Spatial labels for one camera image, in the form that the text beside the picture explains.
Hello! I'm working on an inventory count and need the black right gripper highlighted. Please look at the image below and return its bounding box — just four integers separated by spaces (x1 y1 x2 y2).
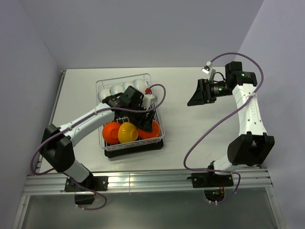
187 78 234 106

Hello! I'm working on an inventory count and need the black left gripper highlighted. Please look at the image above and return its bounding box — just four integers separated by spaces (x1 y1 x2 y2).
126 102 155 133

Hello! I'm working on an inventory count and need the orange plastic bowl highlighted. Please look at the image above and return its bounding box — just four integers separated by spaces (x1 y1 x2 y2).
102 122 121 145
138 120 161 139

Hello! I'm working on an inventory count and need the yellow plastic bowl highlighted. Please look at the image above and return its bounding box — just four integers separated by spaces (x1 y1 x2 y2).
118 122 139 144

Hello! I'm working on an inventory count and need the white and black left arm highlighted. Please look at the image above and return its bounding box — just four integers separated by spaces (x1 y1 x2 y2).
40 86 158 190

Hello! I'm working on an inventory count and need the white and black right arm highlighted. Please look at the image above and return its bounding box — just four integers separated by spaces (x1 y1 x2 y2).
187 61 275 186

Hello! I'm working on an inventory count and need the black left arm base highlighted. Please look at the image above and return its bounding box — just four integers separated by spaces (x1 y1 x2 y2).
64 176 108 208

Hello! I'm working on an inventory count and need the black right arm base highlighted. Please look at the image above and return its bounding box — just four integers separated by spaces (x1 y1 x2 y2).
187 172 234 204

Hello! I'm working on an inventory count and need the black drip tray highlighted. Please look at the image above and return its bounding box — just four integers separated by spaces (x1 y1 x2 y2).
102 95 165 159

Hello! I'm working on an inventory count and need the white wire dish rack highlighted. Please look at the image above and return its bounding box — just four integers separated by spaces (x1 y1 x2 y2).
96 73 165 158

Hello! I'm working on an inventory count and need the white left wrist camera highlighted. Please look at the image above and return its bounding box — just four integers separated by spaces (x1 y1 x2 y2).
142 88 158 110

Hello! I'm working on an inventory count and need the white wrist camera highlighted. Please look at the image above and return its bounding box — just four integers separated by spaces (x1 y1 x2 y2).
202 61 216 82
142 88 158 110

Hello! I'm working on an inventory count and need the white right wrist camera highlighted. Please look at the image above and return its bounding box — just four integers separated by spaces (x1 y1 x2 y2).
202 61 216 82

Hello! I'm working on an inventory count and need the aluminium frame rail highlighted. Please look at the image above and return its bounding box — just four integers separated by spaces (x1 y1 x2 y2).
22 167 273 196

